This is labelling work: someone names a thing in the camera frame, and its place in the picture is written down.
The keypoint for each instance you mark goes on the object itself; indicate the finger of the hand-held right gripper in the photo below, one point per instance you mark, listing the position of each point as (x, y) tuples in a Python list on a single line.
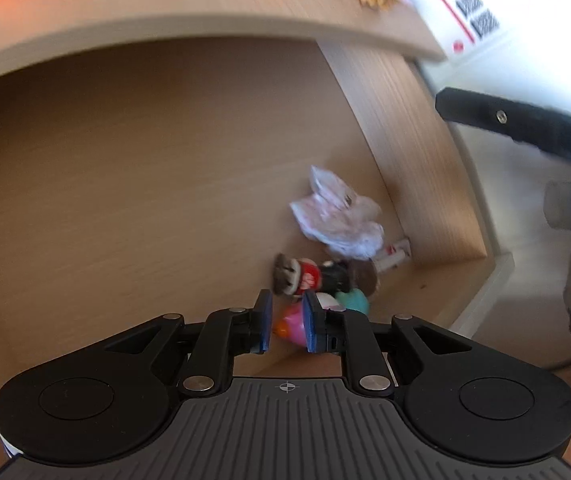
[(502, 125)]

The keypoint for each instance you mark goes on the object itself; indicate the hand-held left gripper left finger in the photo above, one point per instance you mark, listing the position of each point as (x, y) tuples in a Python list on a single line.
[(264, 322)]

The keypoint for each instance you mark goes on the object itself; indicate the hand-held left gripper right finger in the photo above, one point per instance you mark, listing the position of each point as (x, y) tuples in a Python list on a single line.
[(313, 322)]

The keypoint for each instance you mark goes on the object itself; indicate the pink round toy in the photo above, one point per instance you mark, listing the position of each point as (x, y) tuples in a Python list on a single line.
[(290, 322)]

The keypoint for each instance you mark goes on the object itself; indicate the teal round toy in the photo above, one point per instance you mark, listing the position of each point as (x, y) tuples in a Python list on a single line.
[(353, 302)]

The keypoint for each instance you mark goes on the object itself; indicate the brown figure toy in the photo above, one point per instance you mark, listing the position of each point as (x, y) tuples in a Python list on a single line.
[(310, 275)]

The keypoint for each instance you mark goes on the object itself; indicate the white red small packet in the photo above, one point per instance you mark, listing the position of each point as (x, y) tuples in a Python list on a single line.
[(390, 257)]

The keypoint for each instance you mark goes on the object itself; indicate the white wrapper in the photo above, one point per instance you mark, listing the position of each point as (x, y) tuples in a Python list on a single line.
[(335, 215)]

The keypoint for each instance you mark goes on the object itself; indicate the white red printed card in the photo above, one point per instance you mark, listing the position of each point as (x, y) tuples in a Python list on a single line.
[(515, 5)]

